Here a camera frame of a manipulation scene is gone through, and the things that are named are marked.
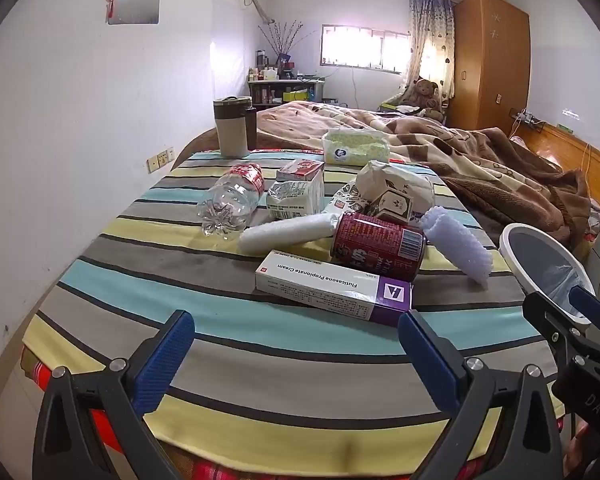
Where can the white trash bin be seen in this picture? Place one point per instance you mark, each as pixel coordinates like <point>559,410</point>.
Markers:
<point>509,250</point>

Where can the wooden bed headboard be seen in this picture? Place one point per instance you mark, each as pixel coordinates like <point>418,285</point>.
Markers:
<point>580,155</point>

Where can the red drink can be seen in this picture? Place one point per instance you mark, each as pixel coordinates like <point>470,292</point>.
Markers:
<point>375,245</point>

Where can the white purple ointment box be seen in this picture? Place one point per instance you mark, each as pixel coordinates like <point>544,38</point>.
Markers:
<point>320,282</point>

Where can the small storage shelf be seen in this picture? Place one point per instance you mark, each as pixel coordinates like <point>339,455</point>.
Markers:
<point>280,92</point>

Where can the crushed clear plastic bottle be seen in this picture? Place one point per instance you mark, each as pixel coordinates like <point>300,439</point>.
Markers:
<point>230,200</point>

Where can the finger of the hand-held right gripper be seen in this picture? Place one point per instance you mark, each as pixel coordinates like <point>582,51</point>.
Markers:
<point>587,305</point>
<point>542,310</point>

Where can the row of bottles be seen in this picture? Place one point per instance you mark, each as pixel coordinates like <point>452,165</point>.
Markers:
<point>270,67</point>

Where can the wall socket strip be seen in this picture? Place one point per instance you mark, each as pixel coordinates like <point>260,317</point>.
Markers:
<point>160,159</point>

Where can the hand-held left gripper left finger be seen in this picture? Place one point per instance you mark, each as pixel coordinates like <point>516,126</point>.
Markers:
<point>167,355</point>

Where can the brown teddy bear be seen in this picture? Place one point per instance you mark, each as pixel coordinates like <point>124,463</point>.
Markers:
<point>425,95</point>

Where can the clear plastic bin liner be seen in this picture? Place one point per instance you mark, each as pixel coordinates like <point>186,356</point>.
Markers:
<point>555,270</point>

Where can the printed paper bag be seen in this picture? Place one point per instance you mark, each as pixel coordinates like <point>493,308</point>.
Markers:
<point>390,180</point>

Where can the white red small carton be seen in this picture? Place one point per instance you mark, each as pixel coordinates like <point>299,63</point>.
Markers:
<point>300,195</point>

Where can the green tissue pack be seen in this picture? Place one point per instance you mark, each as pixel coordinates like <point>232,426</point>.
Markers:
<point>360,147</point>

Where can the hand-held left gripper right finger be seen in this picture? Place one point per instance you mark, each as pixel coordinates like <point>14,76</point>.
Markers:
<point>427,360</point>

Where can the beige brown travel mug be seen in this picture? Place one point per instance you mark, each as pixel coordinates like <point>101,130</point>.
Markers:
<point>232,132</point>

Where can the power strip with chargers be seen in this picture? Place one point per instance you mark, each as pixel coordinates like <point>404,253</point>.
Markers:
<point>527,119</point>

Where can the brown fleece blanket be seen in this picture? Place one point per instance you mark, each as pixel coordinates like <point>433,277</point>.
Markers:
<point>480,170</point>

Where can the lavender foam sheet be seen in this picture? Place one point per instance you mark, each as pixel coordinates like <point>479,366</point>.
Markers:
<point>457,245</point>

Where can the barred window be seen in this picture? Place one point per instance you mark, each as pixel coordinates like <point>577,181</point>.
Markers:
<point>365,47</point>

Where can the vase of dry branches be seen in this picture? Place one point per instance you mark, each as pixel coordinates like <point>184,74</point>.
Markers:
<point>285,40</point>

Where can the patterned curtain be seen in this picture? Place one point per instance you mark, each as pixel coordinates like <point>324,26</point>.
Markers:
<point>430,35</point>

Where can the wooden wardrobe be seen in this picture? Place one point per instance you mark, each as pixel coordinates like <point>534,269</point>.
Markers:
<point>490,60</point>

